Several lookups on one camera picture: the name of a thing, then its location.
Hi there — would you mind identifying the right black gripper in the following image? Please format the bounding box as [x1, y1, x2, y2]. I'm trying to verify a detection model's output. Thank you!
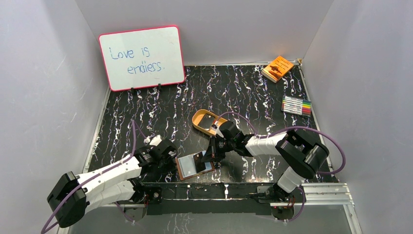
[202, 135, 235, 162]

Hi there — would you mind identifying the black credit card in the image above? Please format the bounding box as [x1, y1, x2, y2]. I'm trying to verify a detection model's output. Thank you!
[198, 114, 215, 131]
[193, 151, 214, 173]

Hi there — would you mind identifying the brown leather card holder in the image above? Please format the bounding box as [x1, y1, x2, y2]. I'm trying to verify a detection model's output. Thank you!
[175, 151, 215, 180]

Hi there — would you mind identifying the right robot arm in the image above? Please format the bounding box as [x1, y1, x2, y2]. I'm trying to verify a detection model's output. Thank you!
[201, 121, 329, 202]

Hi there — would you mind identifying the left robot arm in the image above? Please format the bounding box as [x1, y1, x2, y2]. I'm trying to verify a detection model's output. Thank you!
[47, 136, 177, 228]

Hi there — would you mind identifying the orange oval tray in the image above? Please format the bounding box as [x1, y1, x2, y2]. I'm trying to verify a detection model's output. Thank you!
[192, 109, 227, 136]

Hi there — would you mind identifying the coloured marker pen set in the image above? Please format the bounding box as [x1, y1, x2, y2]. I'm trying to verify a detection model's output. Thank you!
[281, 96, 312, 117]

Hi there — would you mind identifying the pink framed whiteboard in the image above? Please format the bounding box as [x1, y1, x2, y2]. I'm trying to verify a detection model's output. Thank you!
[98, 25, 186, 92]

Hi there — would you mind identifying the orange book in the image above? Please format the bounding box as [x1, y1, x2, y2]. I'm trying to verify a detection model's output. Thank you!
[261, 56, 294, 83]

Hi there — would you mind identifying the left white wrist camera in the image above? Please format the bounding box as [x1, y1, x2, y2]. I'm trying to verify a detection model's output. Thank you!
[144, 135, 163, 146]

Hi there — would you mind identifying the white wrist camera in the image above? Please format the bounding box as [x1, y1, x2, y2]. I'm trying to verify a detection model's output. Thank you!
[210, 122, 224, 138]
[144, 135, 163, 146]

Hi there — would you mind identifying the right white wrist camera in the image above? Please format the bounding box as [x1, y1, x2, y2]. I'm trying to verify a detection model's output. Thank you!
[210, 122, 224, 138]

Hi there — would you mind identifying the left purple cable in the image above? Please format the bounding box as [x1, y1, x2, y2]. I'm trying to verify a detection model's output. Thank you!
[40, 119, 150, 234]

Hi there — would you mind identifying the purple cable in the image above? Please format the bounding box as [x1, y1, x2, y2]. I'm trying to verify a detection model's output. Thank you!
[214, 111, 346, 223]
[40, 119, 150, 234]

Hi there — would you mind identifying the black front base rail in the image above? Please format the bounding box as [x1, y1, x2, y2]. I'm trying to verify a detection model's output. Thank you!
[144, 182, 284, 215]

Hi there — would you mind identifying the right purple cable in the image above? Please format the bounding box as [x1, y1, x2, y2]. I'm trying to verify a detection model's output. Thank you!
[214, 111, 346, 223]

